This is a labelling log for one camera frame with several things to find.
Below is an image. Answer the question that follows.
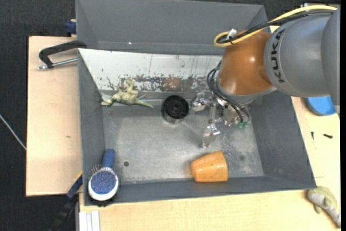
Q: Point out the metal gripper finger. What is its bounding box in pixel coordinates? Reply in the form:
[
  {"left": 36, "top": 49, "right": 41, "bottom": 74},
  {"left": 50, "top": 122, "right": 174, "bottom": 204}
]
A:
[
  {"left": 202, "top": 124, "right": 221, "bottom": 149},
  {"left": 191, "top": 92, "right": 216, "bottom": 113}
]

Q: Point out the black round cup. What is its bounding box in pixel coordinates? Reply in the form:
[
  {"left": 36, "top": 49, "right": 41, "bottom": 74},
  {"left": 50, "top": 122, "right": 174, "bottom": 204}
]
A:
[{"left": 161, "top": 95, "right": 190, "bottom": 124}]

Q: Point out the orange plastic cup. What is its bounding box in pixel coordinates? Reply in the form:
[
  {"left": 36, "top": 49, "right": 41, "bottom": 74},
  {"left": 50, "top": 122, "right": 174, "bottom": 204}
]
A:
[{"left": 190, "top": 150, "right": 229, "bottom": 183}]

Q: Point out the grey metal bin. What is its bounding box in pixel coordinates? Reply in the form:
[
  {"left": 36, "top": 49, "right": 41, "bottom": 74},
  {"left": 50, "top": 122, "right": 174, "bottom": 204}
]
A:
[{"left": 75, "top": 0, "right": 317, "bottom": 207}]

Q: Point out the green toy dinosaur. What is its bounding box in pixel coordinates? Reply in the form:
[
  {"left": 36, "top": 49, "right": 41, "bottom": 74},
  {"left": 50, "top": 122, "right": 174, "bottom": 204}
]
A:
[{"left": 100, "top": 78, "right": 155, "bottom": 110}]

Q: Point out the blue round disc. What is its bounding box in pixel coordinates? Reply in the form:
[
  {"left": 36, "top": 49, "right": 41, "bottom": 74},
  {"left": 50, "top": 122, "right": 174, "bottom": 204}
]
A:
[{"left": 304, "top": 96, "right": 336, "bottom": 116}]

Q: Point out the blue and white hairbrush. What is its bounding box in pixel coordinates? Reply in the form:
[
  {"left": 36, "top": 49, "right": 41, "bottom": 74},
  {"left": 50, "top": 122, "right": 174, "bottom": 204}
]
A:
[{"left": 87, "top": 148, "right": 120, "bottom": 202}]

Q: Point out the pale work glove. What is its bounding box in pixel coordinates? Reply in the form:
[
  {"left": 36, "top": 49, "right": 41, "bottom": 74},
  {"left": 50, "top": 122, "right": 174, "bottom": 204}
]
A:
[{"left": 307, "top": 186, "right": 341, "bottom": 227}]

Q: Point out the pale wood board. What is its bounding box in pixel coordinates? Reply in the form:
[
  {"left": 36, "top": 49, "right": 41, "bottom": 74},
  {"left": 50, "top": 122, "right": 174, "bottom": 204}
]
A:
[{"left": 25, "top": 35, "right": 83, "bottom": 197}]

